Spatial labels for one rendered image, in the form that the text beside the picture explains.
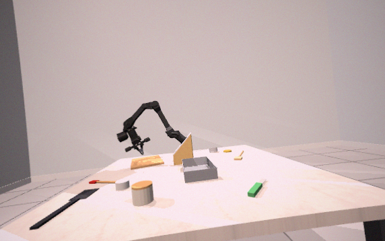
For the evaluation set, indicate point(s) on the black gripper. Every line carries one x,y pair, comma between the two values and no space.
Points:
136,146

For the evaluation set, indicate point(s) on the grey canister with wooden lid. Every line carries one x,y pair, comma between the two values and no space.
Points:
142,193

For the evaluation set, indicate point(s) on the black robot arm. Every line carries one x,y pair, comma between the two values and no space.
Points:
130,129

